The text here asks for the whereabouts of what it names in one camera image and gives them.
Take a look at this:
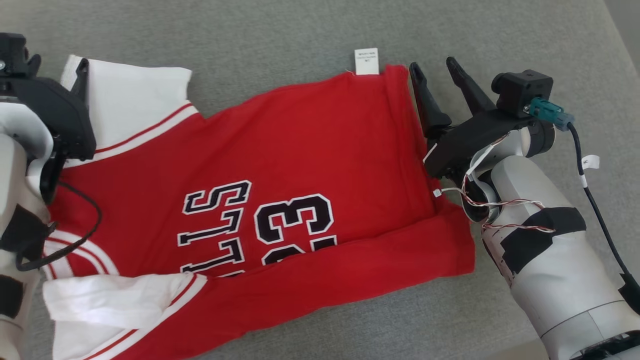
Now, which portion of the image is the red jersey with number print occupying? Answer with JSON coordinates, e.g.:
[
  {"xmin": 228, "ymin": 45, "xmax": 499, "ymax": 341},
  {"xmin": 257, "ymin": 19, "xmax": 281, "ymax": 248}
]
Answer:
[{"xmin": 42, "ymin": 47, "xmax": 477, "ymax": 360}]

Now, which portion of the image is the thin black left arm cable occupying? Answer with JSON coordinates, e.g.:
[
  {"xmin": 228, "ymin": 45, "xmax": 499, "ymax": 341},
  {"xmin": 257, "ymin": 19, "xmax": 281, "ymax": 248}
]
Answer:
[{"xmin": 15, "ymin": 181, "xmax": 104, "ymax": 272}]

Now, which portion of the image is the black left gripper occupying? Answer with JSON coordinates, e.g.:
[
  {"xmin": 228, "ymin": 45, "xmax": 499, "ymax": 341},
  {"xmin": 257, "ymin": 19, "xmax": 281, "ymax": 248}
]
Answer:
[{"xmin": 10, "ymin": 57, "xmax": 97, "ymax": 161}]

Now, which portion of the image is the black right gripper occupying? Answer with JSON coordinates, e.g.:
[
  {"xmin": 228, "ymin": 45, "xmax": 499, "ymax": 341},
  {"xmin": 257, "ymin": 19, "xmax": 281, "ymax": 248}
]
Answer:
[{"xmin": 409, "ymin": 56, "xmax": 539, "ymax": 181}]

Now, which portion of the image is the black cable with teal plug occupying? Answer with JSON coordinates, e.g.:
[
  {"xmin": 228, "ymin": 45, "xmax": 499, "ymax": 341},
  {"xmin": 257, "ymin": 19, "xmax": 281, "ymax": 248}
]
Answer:
[{"xmin": 529, "ymin": 96, "xmax": 640, "ymax": 316}]

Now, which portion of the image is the thin red white wire bundle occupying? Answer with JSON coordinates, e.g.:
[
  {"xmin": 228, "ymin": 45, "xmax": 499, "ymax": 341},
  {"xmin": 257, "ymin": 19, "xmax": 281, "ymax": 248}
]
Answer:
[{"xmin": 431, "ymin": 131, "xmax": 557, "ymax": 235}]

